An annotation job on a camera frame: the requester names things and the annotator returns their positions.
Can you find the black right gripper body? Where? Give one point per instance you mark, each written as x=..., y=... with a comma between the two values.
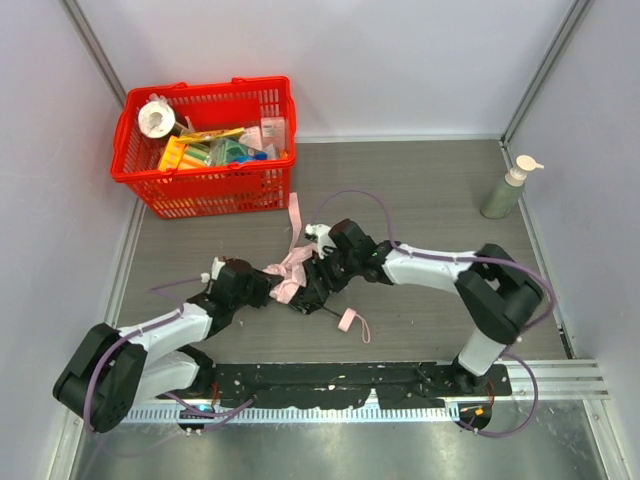
x=314, y=282

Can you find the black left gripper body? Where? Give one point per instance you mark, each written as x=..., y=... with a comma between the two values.
x=261, y=291

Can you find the pink folding umbrella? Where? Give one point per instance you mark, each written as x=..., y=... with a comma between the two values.
x=292, y=271

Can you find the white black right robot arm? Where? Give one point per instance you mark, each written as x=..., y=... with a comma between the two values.
x=499, y=297

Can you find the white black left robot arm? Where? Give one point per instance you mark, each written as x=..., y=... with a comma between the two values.
x=114, y=369

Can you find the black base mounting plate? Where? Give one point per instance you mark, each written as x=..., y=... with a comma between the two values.
x=338, y=386

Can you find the green packaged item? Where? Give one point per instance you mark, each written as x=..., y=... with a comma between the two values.
x=226, y=151

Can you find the red plastic shopping basket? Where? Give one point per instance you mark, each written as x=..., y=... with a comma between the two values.
x=211, y=149

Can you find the orange yellow snack box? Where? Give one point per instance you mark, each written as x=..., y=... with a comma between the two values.
x=178, y=156

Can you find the white pink small box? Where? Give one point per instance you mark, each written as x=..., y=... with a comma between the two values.
x=274, y=132

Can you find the yellow snack packet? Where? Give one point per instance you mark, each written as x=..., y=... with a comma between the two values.
x=209, y=136

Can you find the green pump soap bottle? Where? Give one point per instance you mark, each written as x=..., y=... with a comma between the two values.
x=506, y=194

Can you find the white tape roll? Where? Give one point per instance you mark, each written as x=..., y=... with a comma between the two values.
x=156, y=119

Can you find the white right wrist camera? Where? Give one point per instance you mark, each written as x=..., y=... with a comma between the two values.
x=319, y=234

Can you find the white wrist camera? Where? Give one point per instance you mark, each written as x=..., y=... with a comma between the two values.
x=319, y=234
x=215, y=272

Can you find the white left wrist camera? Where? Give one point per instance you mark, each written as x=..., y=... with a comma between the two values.
x=215, y=272

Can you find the white slotted cable duct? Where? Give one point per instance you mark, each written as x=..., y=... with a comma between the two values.
x=167, y=412

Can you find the aluminium frame rail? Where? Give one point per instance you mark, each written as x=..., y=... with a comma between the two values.
x=562, y=381

